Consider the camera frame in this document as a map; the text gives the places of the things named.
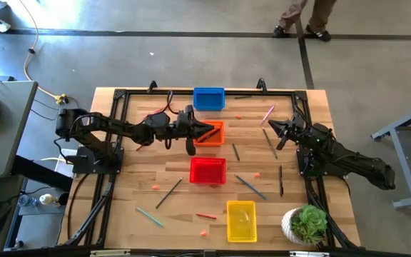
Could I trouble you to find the black pencil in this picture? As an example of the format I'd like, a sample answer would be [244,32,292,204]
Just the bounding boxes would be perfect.
[196,128,222,143]

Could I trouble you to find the silver bracket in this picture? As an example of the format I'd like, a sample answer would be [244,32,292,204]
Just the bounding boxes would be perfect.
[288,251,330,257]
[89,248,132,257]

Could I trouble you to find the yellow plastic bin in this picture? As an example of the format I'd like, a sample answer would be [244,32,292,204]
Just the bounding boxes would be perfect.
[225,200,258,243]

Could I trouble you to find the orange plastic bin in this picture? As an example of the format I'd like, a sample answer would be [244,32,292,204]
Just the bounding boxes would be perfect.
[193,120,225,147]

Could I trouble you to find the blue pencil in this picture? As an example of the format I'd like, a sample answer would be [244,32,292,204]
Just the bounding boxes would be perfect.
[234,173,268,201]

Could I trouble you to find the blue plastic bin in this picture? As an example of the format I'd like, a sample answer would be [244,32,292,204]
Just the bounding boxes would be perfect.
[193,86,226,111]

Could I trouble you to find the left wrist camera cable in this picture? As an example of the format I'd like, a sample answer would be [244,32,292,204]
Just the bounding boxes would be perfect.
[164,90,182,116]

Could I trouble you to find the pink pen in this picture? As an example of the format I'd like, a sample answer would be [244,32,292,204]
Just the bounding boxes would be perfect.
[259,104,277,128]

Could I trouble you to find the grey desk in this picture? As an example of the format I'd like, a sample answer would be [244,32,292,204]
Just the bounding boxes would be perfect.
[0,80,39,179]

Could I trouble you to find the grey metal table frame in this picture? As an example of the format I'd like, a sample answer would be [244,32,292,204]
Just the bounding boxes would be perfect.
[370,101,411,210]

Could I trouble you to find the small white bottle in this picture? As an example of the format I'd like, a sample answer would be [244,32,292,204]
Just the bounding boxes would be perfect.
[39,193,59,206]

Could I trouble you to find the black desk beam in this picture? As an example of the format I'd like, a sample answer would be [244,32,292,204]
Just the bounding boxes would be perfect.
[11,154,74,193]

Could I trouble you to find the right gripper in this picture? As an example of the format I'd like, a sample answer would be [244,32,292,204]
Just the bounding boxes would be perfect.
[268,113,308,151]

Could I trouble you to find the succulent in white pot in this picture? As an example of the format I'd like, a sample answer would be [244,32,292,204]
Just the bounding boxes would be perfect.
[280,203,329,246]

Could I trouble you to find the black aluminium table frame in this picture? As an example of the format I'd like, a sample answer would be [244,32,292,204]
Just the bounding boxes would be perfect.
[57,87,362,251]

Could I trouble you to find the white box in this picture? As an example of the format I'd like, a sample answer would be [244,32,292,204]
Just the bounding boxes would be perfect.
[40,147,80,178]

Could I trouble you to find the teal pencil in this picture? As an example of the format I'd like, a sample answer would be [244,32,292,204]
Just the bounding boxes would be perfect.
[136,206,166,228]

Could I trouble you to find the yellow extension cable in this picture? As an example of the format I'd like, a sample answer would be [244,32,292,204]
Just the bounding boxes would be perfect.
[18,0,69,106]

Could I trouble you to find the dark grey pencil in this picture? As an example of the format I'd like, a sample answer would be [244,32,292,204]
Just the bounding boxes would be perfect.
[261,127,279,160]

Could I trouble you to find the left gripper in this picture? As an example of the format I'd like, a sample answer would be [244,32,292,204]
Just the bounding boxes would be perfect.
[171,104,215,157]

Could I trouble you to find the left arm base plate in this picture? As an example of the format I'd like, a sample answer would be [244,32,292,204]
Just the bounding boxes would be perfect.
[71,144,124,176]

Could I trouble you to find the person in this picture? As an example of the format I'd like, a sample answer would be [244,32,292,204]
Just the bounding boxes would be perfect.
[271,0,338,43]

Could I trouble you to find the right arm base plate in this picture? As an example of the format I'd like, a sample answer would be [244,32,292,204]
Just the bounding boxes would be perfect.
[295,147,349,178]

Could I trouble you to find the red plastic bin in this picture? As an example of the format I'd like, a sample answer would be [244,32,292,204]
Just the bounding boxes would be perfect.
[189,157,228,186]

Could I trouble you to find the clear water bottle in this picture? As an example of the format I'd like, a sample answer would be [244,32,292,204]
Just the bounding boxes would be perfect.
[17,194,39,208]

